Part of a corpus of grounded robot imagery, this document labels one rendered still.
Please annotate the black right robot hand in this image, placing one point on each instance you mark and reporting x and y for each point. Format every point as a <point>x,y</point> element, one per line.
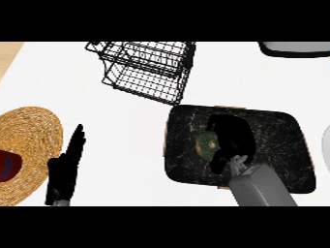
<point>234,137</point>

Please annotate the black tray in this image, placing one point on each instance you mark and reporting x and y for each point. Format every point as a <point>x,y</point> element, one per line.
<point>272,145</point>

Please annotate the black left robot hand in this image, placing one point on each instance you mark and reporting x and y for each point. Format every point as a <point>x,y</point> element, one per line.
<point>66,168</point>

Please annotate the red can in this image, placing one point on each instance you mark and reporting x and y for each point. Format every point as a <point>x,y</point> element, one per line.
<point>1,165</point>

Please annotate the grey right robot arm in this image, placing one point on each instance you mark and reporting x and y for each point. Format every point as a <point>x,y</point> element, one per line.
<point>260,187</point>

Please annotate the green squash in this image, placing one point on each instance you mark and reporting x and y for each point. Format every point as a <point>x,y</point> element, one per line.
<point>207,143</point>

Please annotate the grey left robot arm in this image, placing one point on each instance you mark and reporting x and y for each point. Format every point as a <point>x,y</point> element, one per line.
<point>61,202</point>

